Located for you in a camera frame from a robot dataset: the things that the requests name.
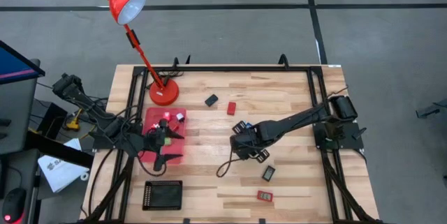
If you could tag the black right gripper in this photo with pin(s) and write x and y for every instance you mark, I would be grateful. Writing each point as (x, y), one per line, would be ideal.
(249, 142)

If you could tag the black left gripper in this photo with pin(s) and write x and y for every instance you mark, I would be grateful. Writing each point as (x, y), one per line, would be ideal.
(155, 140)

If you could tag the green white USB charger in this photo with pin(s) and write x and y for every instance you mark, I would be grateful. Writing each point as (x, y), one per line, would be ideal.
(168, 141)

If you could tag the blue rectangular device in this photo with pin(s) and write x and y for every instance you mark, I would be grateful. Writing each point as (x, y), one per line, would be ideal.
(248, 125)

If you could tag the pink white USB charger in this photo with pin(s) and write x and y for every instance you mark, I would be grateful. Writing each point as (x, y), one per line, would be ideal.
(167, 116)

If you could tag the black digital timer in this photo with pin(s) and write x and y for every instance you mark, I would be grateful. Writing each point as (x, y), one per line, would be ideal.
(268, 173)

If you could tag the small red block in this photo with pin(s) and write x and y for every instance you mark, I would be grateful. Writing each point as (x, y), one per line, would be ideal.
(231, 108)

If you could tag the red digital timer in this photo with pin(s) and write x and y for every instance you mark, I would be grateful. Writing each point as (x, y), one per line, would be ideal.
(264, 196)

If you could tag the small black box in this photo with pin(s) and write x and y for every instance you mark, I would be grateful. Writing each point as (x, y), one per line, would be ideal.
(211, 100)

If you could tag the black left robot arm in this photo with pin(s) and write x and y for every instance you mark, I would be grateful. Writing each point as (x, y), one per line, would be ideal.
(87, 103)

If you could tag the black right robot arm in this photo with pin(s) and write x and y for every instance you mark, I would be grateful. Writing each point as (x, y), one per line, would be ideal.
(297, 121)

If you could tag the pink plastic tray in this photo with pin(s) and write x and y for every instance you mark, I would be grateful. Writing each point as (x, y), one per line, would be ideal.
(153, 114)

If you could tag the black square tray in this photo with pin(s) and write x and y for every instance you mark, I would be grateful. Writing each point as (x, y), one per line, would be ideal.
(162, 196)

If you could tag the red desk lamp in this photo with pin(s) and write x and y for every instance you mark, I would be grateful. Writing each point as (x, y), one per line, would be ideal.
(164, 93)

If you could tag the white paper sheet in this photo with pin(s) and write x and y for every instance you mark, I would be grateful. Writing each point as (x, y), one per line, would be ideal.
(59, 173)

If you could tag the black computer mouse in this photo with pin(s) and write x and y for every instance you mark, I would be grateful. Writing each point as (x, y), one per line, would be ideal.
(14, 203)

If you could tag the monitor with blue screen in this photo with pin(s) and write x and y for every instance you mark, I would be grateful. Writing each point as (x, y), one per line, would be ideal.
(14, 65)

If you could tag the black chair base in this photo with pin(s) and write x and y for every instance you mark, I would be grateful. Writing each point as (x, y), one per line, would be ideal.
(427, 111)

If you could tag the black frame clamp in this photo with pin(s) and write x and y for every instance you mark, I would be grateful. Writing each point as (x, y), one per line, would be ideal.
(262, 221)
(187, 221)

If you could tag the black aluminium table frame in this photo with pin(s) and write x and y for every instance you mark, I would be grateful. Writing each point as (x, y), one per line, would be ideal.
(227, 68)

